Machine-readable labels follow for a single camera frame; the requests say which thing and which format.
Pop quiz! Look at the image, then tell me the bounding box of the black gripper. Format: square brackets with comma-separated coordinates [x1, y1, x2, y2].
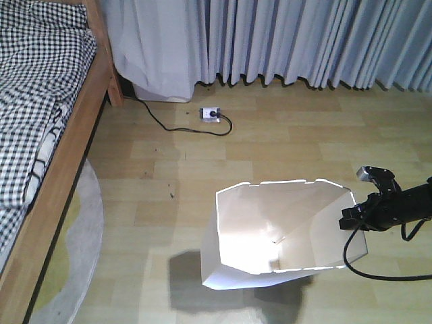
[339, 194, 404, 232]

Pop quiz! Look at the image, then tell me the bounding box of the white trash bin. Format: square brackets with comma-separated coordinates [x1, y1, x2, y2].
[200, 179, 368, 290]

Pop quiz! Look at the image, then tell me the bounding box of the white floor power socket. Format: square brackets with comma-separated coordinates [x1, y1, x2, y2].
[199, 107, 220, 123]

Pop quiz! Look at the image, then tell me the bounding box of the light grey curtain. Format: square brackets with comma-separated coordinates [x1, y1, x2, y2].
[101, 1, 431, 102]

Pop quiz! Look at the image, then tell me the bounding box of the grey round rug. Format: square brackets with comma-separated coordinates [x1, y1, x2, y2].
[30, 160, 104, 323]

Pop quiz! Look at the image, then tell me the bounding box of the black white checkered bedding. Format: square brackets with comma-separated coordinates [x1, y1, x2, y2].
[0, 0, 98, 256]

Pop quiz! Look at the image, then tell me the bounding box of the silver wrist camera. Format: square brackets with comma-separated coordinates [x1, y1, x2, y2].
[356, 166, 395, 182]

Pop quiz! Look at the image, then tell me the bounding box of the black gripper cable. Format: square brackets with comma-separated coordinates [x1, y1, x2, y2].
[343, 219, 432, 281]

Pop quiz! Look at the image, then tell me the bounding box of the black power cord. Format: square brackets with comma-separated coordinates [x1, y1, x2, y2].
[123, 94, 233, 136]

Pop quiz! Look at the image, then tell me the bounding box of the wooden bed frame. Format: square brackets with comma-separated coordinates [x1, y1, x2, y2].
[1, 1, 124, 323]

